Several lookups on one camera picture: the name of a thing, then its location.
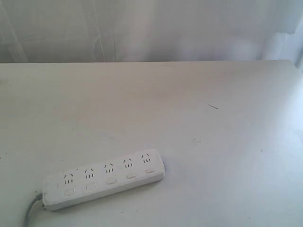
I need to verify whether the white five-outlet power strip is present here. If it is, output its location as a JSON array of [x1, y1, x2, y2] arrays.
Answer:
[[42, 149, 165, 211]]

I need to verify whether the white curtain backdrop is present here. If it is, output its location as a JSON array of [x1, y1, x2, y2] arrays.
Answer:
[[0, 0, 303, 70]]

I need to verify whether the grey cable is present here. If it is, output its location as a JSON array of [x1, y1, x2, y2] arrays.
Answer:
[[23, 192, 45, 227]]

